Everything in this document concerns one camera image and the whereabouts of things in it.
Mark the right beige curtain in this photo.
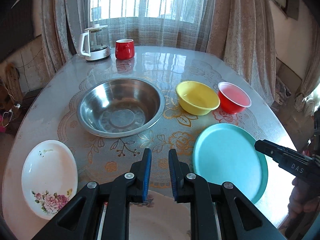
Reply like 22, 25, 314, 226
206, 0, 276, 105

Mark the red mug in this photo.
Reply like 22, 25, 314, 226
115, 38, 135, 60

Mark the stainless steel bowl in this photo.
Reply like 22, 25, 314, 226
77, 77, 165, 138

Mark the glass electric kettle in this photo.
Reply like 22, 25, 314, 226
78, 24, 111, 61

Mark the wall television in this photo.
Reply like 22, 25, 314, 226
0, 0, 35, 61

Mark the yellow plastic bowl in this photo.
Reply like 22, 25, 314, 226
176, 81, 220, 116

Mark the left beige curtain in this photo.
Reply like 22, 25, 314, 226
41, 0, 85, 77

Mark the wicker chair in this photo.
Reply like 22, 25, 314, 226
5, 63, 23, 103

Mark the red plastic bowl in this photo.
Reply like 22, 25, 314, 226
218, 81, 252, 114

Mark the person's right hand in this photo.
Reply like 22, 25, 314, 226
287, 178, 319, 219

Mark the sheer white curtain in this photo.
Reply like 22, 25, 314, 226
88, 0, 215, 51

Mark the turquoise plate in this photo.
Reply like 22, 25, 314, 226
193, 123, 268, 204

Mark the beige curtain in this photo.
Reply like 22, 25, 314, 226
41, 0, 85, 77
206, 0, 276, 105

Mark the white rose plate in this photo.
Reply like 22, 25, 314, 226
21, 140, 78, 220

